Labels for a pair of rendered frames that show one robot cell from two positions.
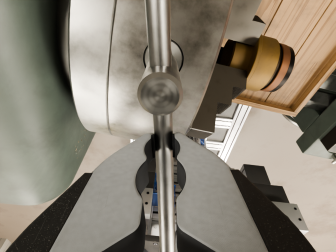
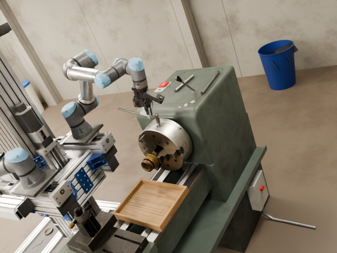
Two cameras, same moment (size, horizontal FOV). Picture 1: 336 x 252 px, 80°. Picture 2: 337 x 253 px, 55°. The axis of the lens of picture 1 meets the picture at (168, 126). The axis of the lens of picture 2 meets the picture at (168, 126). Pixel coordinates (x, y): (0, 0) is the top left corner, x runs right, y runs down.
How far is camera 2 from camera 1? 176 cm
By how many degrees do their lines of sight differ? 46
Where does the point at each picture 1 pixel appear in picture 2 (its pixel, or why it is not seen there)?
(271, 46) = (153, 160)
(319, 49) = (142, 214)
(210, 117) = (144, 139)
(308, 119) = not seen: hidden behind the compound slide
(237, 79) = (149, 151)
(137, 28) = (164, 124)
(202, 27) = (161, 130)
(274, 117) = not seen: outside the picture
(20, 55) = (166, 114)
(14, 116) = (158, 111)
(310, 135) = not seen: hidden behind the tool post
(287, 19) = (158, 201)
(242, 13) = (163, 153)
